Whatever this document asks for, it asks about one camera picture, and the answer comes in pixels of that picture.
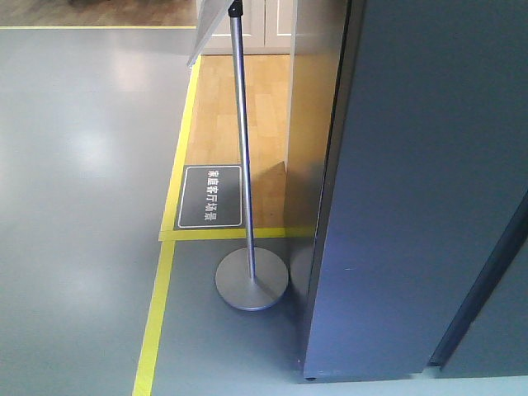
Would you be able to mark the grey side-by-side fridge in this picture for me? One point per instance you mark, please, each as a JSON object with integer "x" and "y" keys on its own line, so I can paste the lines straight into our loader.
{"x": 406, "y": 193}

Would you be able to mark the dark floor sign sticker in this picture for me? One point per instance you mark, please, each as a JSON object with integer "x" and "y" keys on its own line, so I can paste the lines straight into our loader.
{"x": 211, "y": 197}

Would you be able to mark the silver sign stand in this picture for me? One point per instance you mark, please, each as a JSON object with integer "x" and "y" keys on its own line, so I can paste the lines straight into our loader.
{"x": 251, "y": 278}

